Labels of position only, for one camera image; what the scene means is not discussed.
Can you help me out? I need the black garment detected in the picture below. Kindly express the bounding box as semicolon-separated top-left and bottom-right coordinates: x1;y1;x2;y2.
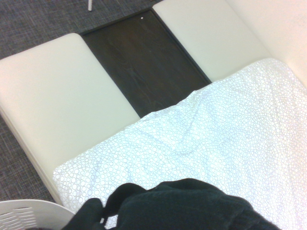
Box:
61;178;283;230

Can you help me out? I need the white perforated laundry basket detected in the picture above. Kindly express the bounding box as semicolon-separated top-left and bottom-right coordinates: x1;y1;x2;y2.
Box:
0;199;75;230

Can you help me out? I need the white circle-patterned bed cover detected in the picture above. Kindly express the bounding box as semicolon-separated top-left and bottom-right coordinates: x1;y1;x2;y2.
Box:
52;57;307;230

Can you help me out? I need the white cushioned dark wood bench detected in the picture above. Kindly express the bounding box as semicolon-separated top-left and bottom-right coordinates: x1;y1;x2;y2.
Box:
0;0;273;204

